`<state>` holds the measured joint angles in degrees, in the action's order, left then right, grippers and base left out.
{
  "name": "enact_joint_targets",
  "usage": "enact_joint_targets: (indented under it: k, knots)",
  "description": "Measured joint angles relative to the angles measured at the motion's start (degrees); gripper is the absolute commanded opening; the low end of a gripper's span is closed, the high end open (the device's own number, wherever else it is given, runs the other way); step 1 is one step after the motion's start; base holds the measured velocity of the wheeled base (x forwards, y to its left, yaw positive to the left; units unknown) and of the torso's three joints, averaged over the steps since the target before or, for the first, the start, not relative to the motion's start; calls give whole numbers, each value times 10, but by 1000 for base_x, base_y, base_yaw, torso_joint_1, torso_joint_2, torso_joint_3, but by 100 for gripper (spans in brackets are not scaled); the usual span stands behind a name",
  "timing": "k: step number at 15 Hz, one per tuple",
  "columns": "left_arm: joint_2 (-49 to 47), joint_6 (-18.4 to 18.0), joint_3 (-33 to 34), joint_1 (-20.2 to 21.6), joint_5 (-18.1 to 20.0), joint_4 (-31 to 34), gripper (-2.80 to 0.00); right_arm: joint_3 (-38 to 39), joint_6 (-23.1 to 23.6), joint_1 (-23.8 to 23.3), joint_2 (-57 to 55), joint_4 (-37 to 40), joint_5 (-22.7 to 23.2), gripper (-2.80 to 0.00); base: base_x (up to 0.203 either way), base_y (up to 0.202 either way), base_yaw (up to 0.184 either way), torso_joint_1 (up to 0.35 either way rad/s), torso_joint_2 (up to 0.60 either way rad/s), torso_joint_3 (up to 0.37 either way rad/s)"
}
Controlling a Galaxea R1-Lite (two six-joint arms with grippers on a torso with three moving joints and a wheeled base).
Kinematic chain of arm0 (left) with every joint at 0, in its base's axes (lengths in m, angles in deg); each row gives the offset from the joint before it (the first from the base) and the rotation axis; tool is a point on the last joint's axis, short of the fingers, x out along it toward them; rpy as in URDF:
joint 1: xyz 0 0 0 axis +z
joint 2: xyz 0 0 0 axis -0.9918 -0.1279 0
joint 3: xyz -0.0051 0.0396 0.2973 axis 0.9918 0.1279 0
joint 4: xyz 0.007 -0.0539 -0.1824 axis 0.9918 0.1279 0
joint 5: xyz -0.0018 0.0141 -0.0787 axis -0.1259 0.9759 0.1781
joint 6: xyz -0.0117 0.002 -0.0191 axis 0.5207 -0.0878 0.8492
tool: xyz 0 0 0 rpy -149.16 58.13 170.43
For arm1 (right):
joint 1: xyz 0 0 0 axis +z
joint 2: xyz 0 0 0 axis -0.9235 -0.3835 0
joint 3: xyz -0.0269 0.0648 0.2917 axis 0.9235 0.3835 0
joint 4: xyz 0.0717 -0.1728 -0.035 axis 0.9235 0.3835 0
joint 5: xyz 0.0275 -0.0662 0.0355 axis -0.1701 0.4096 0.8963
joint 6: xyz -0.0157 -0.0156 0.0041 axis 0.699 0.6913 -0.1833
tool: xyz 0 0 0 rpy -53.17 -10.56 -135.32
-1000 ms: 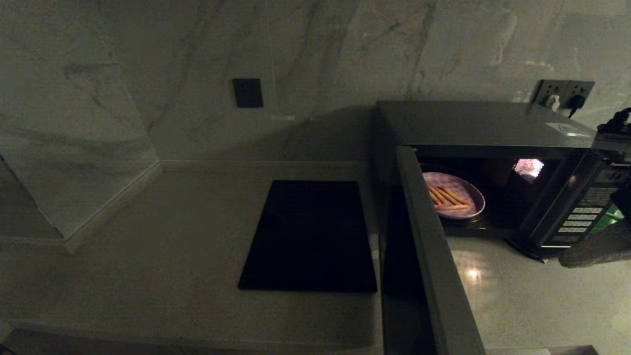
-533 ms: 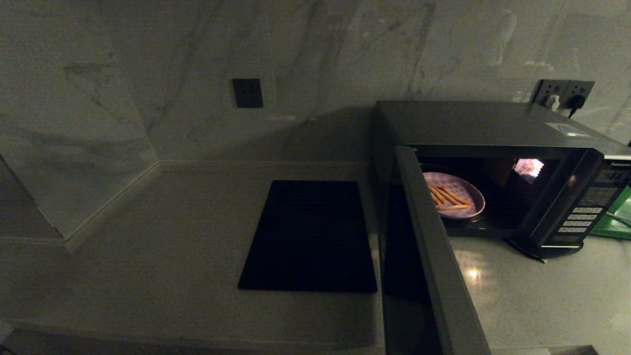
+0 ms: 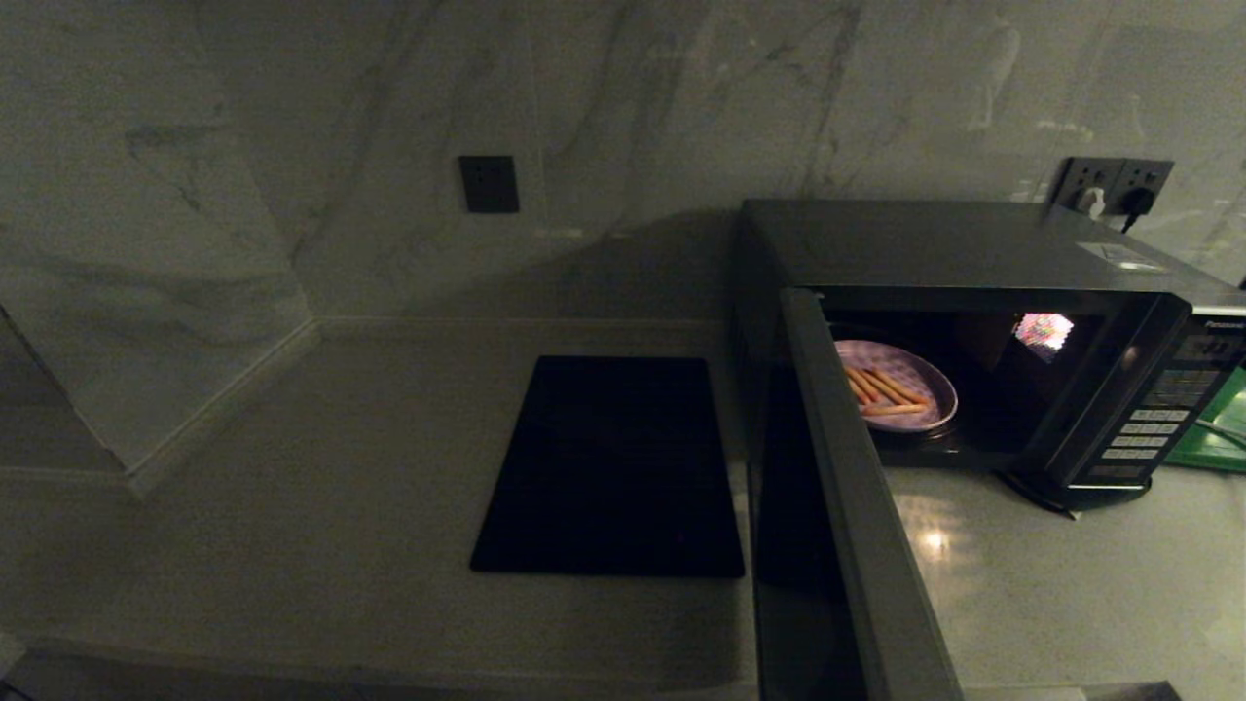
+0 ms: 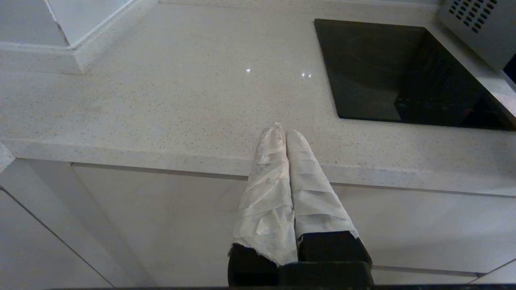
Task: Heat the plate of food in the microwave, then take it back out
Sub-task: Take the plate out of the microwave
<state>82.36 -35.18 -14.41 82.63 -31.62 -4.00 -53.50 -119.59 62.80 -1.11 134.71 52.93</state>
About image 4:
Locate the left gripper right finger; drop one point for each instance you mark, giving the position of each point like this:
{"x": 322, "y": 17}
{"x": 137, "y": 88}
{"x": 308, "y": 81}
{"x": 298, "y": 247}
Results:
{"x": 318, "y": 213}

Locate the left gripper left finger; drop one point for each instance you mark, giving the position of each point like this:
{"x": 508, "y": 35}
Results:
{"x": 266, "y": 209}

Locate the silver microwave oven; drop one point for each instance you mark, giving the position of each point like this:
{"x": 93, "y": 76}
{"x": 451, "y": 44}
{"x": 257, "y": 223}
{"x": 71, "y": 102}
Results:
{"x": 483, "y": 24}

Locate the beige cabinet front panel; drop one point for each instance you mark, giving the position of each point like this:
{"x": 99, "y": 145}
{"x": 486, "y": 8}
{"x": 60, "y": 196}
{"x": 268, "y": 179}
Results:
{"x": 423, "y": 229}
{"x": 161, "y": 217}

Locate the black induction cooktop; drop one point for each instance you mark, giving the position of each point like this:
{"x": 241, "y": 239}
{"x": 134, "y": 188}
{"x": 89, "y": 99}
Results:
{"x": 363, "y": 72}

